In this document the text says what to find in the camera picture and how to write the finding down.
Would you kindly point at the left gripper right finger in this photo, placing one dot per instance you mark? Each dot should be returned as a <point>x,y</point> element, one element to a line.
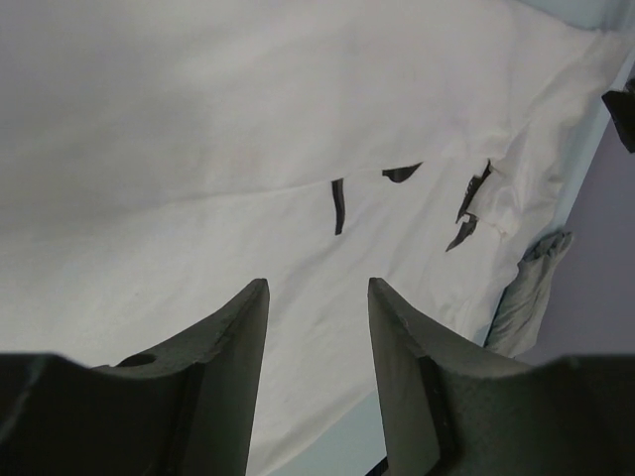
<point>412,354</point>

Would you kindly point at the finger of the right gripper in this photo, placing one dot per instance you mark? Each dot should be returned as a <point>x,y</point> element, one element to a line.
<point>620,105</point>

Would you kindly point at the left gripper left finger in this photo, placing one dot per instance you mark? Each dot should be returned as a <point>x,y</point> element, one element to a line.
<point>219,360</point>

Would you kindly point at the folded grey t-shirt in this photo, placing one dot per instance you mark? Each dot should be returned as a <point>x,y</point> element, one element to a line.
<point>517,321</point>

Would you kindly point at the white printed t-shirt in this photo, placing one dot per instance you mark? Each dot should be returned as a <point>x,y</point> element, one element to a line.
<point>157,156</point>

